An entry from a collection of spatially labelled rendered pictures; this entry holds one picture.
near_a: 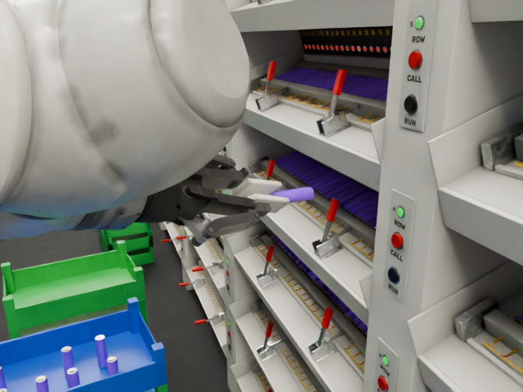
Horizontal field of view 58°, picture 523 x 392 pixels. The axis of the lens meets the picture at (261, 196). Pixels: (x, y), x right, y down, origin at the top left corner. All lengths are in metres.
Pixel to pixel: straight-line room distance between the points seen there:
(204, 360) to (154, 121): 1.48
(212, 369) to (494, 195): 1.28
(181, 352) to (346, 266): 1.06
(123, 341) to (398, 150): 0.74
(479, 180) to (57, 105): 0.38
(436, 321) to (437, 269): 0.06
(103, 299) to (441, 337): 0.82
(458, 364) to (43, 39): 0.48
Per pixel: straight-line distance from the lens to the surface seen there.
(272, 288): 1.04
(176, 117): 0.20
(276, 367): 1.13
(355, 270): 0.71
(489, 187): 0.48
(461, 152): 0.49
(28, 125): 0.21
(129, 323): 1.09
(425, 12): 0.50
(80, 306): 1.18
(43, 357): 1.08
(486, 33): 0.49
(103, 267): 1.37
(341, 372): 0.82
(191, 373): 1.61
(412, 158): 0.51
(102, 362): 1.00
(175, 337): 1.77
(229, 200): 0.53
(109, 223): 0.43
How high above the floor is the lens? 1.01
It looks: 19 degrees down
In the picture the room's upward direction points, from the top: straight up
